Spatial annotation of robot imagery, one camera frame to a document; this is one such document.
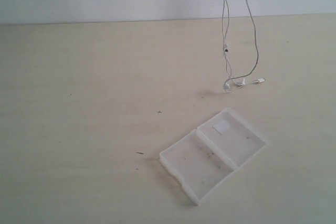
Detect white wired earphones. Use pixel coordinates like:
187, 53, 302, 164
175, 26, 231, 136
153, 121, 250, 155
220, 0, 266, 94

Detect white label sticker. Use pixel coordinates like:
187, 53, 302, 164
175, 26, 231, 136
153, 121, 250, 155
213, 120, 231, 134

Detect clear plastic storage case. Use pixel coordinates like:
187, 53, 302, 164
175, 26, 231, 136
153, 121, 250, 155
159, 108, 267, 206

